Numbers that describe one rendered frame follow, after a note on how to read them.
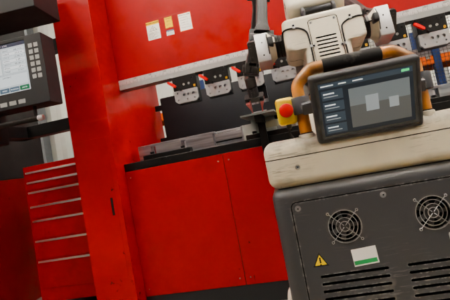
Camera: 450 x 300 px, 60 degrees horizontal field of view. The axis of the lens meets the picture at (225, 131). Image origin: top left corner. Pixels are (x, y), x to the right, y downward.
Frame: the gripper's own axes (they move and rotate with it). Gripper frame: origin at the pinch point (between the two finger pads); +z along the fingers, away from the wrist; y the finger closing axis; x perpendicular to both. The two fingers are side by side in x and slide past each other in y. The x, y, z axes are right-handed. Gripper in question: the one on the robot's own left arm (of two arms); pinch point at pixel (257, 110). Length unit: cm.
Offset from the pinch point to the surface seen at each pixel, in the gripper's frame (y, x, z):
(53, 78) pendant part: 97, 12, -46
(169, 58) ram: 49, -34, -31
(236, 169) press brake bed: 17.9, 13.5, 26.6
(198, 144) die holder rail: 40.1, -6.3, 17.0
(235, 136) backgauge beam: 21.8, -28.7, 28.4
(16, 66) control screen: 112, 14, -57
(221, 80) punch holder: 18.9, -23.1, -13.6
